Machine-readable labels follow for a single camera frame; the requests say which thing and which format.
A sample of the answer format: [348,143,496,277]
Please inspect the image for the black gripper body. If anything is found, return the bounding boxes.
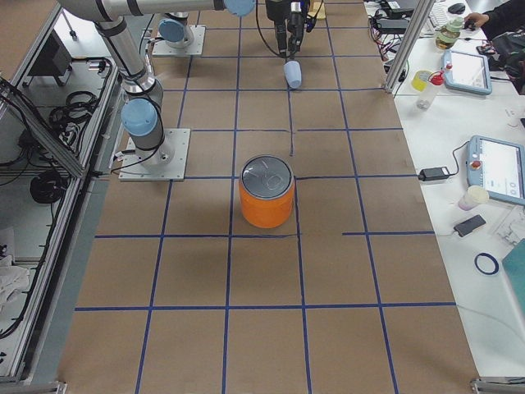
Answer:
[265,0,312,31]

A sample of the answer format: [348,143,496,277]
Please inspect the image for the light blue plastic cup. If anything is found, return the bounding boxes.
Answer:
[283,60,302,89]

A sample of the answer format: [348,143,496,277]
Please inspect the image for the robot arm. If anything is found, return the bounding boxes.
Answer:
[59,0,255,96]
[149,1,319,61]

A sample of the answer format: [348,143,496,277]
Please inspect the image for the white paper cup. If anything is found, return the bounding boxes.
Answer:
[458,186,490,211]

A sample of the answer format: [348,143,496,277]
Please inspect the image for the person hand on mouse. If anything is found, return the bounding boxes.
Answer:
[463,12,490,30]

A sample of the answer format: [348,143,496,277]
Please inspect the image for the wooden mug tree stand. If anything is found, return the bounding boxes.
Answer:
[308,0,326,20]

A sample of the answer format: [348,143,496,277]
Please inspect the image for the black power brick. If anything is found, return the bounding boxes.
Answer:
[373,18,409,34]

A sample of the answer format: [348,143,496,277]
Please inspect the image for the yellow tape roll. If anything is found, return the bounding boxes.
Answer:
[411,70,432,92]

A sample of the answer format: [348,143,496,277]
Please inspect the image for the green glass jar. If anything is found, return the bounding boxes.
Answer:
[435,18,463,50]

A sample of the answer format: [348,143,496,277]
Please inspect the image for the clear bottle red cap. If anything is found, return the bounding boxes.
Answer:
[416,71,445,110]

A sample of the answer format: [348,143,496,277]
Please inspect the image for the orange can with grey lid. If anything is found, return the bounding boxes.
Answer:
[239,155,294,229]

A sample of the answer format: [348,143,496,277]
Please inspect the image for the far teach pendant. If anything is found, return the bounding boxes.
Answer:
[441,49,492,96]

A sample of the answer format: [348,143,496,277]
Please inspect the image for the teach pendant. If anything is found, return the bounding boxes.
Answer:
[466,135,524,206]
[441,49,492,96]

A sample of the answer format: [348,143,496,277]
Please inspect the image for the black power adapter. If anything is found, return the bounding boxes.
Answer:
[418,167,450,181]

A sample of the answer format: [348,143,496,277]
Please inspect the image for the near teach pendant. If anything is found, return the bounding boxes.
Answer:
[466,135,524,206]

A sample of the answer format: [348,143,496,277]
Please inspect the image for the black smartphone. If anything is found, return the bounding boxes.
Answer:
[453,214,486,237]

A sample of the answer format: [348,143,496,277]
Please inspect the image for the white cloth rag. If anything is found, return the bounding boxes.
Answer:
[0,229,30,317]

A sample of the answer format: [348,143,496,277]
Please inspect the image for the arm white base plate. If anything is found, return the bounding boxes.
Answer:
[151,25,206,57]
[118,128,190,181]

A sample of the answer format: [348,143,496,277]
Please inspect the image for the aluminium frame post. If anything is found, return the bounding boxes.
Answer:
[383,0,434,93]

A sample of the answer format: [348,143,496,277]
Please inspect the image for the coiled black cables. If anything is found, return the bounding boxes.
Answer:
[48,90,99,144]

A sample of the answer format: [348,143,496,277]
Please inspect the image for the blue tape ring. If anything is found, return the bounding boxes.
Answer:
[474,252,500,277]

